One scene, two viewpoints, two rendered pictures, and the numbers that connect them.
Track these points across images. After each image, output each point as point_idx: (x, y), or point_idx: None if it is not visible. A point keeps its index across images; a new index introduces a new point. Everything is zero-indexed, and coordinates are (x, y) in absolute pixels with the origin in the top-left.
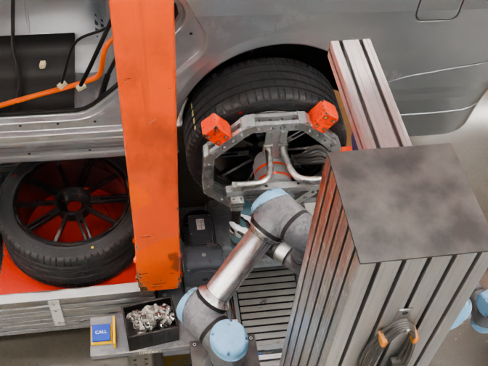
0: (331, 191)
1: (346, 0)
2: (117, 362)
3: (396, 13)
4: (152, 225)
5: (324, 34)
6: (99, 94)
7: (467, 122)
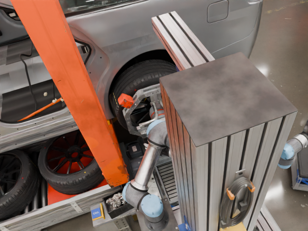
0: (167, 102)
1: None
2: (112, 222)
3: (197, 22)
4: (104, 155)
5: None
6: None
7: None
